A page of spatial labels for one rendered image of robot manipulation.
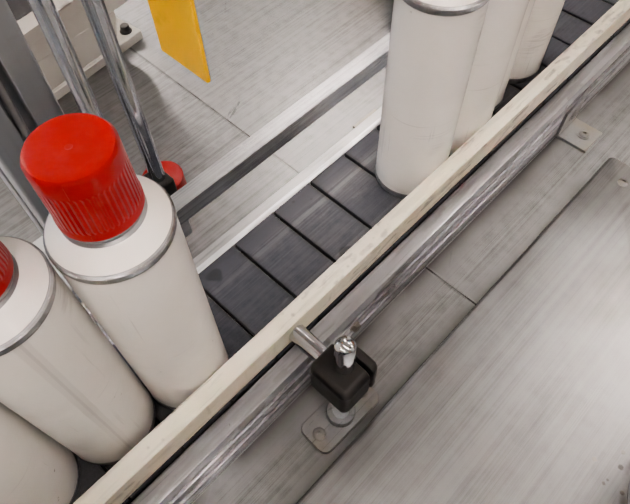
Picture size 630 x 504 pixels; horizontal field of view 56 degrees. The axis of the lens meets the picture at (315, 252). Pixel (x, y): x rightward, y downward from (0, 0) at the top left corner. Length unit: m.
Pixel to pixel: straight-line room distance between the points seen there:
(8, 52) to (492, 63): 0.28
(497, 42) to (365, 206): 0.14
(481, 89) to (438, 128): 0.05
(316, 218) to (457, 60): 0.15
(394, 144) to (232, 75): 0.25
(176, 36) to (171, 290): 0.10
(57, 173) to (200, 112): 0.38
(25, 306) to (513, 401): 0.27
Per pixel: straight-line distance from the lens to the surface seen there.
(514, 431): 0.38
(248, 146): 0.37
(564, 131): 0.59
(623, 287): 0.45
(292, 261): 0.41
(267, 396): 0.38
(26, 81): 0.37
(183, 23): 0.24
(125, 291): 0.24
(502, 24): 0.40
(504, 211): 0.52
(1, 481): 0.31
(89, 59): 0.65
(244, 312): 0.40
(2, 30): 0.35
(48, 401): 0.28
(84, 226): 0.22
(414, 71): 0.36
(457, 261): 0.48
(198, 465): 0.37
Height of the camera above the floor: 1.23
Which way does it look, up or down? 58 degrees down
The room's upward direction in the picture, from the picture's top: 2 degrees counter-clockwise
